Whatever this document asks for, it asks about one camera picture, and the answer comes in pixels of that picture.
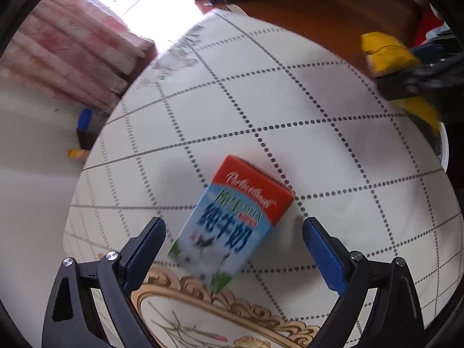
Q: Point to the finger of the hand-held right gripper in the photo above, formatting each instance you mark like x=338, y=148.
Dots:
x=409, y=81
x=435, y=51

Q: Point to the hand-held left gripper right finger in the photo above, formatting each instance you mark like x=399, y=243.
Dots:
x=322, y=253

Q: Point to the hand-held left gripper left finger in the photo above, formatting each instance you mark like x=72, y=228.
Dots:
x=145, y=250

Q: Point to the yellow packet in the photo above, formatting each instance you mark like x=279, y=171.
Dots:
x=384, y=54

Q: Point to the white round trash bin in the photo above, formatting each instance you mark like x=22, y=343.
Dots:
x=445, y=145

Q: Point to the blue white milk carton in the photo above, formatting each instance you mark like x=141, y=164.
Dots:
x=232, y=224

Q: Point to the red cloth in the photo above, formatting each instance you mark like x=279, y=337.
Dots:
x=427, y=25

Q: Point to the white diamond-pattern tablecloth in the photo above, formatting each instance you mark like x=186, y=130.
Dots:
x=290, y=116

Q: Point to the pink floral curtain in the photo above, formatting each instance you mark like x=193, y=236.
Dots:
x=72, y=54

